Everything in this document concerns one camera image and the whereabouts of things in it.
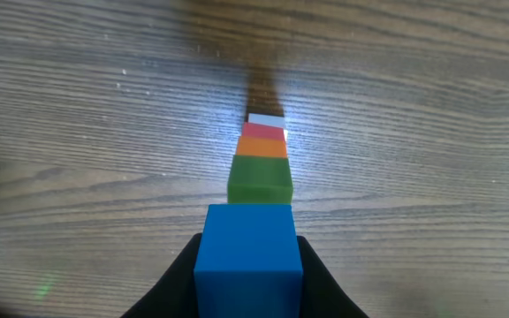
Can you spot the white cube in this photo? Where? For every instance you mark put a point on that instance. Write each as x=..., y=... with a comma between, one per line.
x=265, y=119

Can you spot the red cube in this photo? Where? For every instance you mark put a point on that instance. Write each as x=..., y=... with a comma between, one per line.
x=263, y=131

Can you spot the blue cube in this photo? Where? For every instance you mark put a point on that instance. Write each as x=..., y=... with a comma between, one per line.
x=248, y=256

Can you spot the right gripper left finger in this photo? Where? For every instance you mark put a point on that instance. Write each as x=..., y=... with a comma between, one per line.
x=175, y=291

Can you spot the green cube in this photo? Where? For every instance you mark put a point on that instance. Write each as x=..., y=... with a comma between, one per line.
x=260, y=179

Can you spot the orange cube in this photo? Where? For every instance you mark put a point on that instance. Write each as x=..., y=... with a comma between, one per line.
x=261, y=147

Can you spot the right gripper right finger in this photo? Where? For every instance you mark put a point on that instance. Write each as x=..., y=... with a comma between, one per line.
x=321, y=291

